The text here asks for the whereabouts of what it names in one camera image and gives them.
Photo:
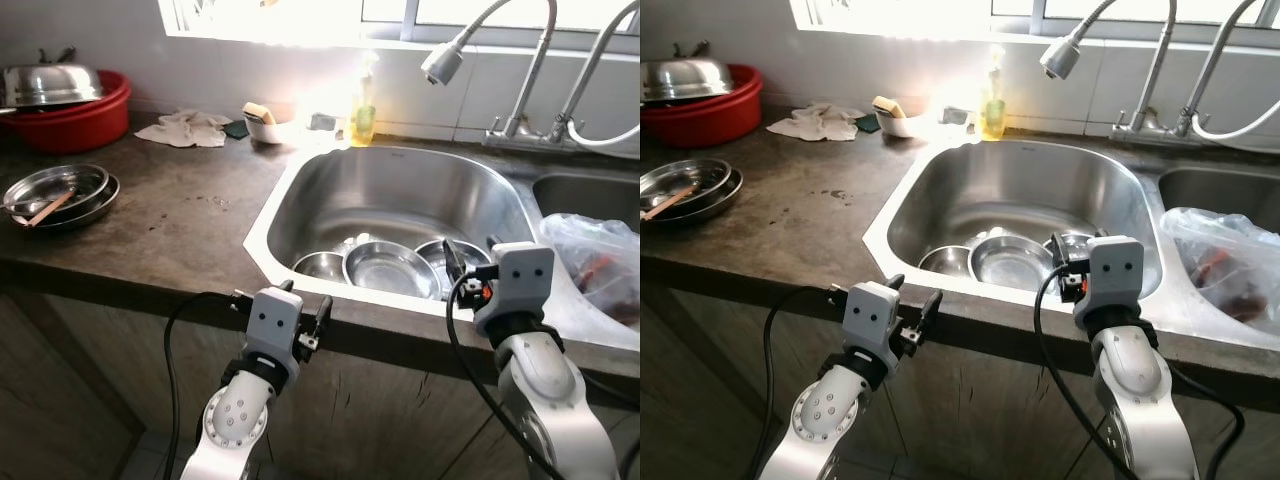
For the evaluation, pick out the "deep stainless steel bowl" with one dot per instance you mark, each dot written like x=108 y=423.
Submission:
x=390 y=270
x=1010 y=262

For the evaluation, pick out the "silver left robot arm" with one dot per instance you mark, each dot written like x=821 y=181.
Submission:
x=825 y=425
x=235 y=425

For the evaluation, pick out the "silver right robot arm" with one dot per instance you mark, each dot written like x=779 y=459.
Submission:
x=545 y=385
x=1140 y=385

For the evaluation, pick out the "small stainless steel bowl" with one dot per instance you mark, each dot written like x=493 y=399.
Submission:
x=318 y=268
x=943 y=262

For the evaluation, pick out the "stainless steel double sink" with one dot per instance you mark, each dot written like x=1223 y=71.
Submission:
x=1020 y=185
x=400 y=190

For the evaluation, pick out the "grey wood counter cabinet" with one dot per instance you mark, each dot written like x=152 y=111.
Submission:
x=1000 y=400
x=380 y=400

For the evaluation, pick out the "clear plastic bag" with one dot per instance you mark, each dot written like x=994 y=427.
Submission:
x=590 y=260
x=1220 y=260

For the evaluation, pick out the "yellow dish soap bottle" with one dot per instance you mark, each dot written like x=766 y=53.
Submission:
x=993 y=115
x=363 y=122

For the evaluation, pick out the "small white bowl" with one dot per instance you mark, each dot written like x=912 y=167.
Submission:
x=900 y=127
x=272 y=133

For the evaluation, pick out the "green scouring pad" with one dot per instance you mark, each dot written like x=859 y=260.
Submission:
x=868 y=124
x=236 y=130

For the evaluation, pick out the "yellow sponge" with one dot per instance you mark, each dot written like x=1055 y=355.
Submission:
x=258 y=112
x=888 y=106

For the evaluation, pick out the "white dish cloth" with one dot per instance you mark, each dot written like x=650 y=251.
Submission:
x=185 y=130
x=815 y=123

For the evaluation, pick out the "steel faucet with spray head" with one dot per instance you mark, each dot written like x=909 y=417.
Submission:
x=443 y=62
x=1061 y=58

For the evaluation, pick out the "wooden chopstick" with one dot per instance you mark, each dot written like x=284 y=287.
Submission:
x=52 y=207
x=670 y=203
x=677 y=200
x=45 y=210

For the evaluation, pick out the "curved steel faucet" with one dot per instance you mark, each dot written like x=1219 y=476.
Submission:
x=588 y=75
x=1215 y=60

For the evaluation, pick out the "red plastic basin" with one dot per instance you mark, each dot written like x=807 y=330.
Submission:
x=710 y=120
x=80 y=125

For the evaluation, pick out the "stainless steel domed lid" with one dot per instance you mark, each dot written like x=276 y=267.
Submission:
x=50 y=85
x=680 y=80

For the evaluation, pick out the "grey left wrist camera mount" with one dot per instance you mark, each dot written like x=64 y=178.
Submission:
x=272 y=322
x=872 y=318

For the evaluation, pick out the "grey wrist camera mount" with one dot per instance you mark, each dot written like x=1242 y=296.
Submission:
x=520 y=280
x=872 y=318
x=272 y=322
x=1112 y=272

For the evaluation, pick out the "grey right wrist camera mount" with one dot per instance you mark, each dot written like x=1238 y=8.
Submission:
x=520 y=280
x=1112 y=272

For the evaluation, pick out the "window with white frame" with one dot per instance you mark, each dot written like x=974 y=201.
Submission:
x=1100 y=25
x=450 y=30

